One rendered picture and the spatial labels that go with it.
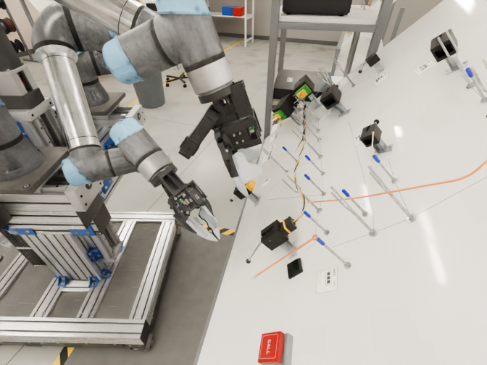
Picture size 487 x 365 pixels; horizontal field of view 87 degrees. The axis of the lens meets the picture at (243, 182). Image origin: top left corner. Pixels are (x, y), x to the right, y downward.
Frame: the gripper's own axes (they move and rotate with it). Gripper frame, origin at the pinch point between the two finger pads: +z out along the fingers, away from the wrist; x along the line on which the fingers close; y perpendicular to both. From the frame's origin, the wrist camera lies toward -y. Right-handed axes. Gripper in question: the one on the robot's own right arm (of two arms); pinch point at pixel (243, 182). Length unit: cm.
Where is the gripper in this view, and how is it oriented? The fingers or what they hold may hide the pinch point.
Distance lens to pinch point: 55.7
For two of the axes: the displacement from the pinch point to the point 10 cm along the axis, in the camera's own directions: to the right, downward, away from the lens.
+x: 0.6, -5.1, 8.6
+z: 3.5, 8.2, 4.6
